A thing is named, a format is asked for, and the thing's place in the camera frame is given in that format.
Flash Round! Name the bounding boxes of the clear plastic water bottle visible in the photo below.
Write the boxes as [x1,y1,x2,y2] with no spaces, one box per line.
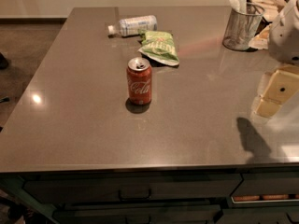
[107,15,157,37]

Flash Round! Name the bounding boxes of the red coke can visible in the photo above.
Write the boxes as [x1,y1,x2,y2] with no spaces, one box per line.
[127,57,152,105]

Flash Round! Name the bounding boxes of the black wire snack basket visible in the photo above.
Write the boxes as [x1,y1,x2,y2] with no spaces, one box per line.
[248,0,289,49]

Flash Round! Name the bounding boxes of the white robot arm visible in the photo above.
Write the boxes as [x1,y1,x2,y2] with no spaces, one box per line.
[252,0,299,118]

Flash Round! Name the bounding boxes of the lower dark drawer front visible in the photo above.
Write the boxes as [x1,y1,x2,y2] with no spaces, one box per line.
[53,205,221,224]

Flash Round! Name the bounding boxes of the metal mesh cup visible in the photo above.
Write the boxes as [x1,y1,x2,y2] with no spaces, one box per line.
[222,3,264,51]

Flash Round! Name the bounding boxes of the green chip bag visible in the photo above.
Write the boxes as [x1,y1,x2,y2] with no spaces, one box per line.
[138,30,179,66]

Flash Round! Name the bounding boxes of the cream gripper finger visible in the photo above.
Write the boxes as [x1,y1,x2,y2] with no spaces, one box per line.
[254,64,299,118]

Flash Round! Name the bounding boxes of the wide dark drawer front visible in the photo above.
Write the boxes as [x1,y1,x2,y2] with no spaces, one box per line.
[24,175,241,203]

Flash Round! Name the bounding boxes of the right dark drawer front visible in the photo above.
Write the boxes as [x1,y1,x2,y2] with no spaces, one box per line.
[233,172,299,196]

